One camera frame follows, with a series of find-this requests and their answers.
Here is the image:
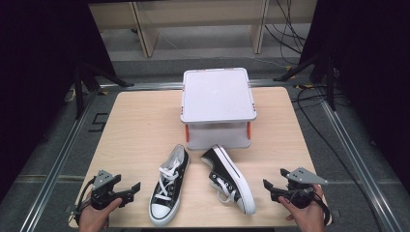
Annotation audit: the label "black curtain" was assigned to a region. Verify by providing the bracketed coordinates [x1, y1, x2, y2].
[299, 0, 410, 196]
[0, 0, 118, 202]

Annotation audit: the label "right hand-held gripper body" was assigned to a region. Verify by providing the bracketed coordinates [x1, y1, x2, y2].
[283, 166, 329, 209]

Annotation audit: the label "black hanging cables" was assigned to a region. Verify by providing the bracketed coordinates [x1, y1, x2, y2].
[264, 0, 308, 66]

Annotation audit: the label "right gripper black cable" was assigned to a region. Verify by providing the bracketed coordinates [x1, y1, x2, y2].
[310, 189, 332, 227]

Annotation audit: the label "metal floor rail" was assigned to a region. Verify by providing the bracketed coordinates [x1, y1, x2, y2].
[318, 99, 404, 232]
[18, 91, 100, 232]

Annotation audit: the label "white lidded storage box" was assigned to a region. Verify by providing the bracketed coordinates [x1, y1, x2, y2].
[179, 67, 258, 151]

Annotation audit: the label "light wooden desk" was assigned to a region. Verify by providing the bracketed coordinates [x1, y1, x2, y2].
[88, 0, 319, 59]

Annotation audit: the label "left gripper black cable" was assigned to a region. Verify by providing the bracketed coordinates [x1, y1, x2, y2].
[71, 175, 98, 226]

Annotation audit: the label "black canvas sneaker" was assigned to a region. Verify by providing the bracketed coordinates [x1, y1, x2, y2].
[200, 144, 257, 217]
[148, 144, 190, 226]

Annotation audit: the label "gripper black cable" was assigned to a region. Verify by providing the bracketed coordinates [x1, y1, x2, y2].
[71, 175, 98, 226]
[310, 189, 332, 227]

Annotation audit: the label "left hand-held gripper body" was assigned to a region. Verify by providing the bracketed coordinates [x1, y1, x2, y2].
[90, 169, 126, 211]

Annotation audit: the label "person's left hand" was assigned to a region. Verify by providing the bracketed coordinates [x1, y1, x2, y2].
[78, 196, 124, 232]

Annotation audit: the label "black tripod stand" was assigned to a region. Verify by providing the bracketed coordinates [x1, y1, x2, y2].
[273, 47, 338, 112]
[72, 62, 135, 121]

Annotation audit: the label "black floor cable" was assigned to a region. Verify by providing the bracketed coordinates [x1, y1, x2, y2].
[290, 84, 385, 232]

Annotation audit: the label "person's right hand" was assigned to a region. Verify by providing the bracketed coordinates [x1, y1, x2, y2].
[278, 185, 327, 232]

